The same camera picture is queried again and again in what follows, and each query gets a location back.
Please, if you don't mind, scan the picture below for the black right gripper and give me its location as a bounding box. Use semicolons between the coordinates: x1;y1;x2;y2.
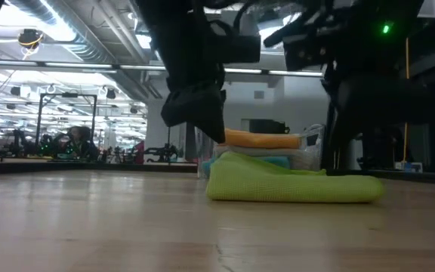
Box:
321;70;435;172

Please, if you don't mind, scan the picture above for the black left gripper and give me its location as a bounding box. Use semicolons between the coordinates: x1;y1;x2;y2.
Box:
159;79;227;144

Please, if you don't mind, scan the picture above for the orange microfiber towel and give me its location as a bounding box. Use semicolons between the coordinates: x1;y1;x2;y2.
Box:
223;128;302;150

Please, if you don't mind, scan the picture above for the grey microfiber towel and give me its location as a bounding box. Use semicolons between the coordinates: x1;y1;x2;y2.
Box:
213;145;321;172

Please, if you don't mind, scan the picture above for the teal microfiber towel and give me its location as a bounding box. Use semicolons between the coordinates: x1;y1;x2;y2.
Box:
201;156;292;178

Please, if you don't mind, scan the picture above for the green microfiber towel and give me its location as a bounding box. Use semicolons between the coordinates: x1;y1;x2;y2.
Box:
205;151;386;204

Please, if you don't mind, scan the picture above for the clear plastic bin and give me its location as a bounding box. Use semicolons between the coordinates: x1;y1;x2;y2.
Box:
196;123;326;179

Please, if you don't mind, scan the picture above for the blue box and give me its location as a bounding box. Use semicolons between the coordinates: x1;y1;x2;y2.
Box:
394;161;424;174

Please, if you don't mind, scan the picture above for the person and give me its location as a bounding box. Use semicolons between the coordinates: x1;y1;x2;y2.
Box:
65;126;100;159

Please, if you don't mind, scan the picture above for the long ceiling light bar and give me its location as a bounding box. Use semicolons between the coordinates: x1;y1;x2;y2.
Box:
0;58;326;79

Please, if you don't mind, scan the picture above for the yellow hanging cable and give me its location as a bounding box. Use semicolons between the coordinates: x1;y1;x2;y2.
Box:
402;37;410;164

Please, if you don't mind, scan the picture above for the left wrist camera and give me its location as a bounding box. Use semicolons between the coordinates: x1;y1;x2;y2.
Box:
205;20;262;65

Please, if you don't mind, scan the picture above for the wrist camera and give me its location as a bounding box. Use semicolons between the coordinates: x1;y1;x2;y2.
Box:
205;20;262;65
282;32;334;72

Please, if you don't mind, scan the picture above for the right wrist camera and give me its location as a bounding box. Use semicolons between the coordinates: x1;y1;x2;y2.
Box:
282;32;334;72

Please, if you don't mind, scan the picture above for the black aluminium table frame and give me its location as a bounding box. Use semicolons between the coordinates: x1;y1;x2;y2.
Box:
0;157;435;187

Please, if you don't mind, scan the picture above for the black background rig frame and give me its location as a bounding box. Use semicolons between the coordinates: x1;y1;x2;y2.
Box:
37;92;98;147

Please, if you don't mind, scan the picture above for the ceiling cable reel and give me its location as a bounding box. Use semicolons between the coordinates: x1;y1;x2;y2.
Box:
16;28;45;50

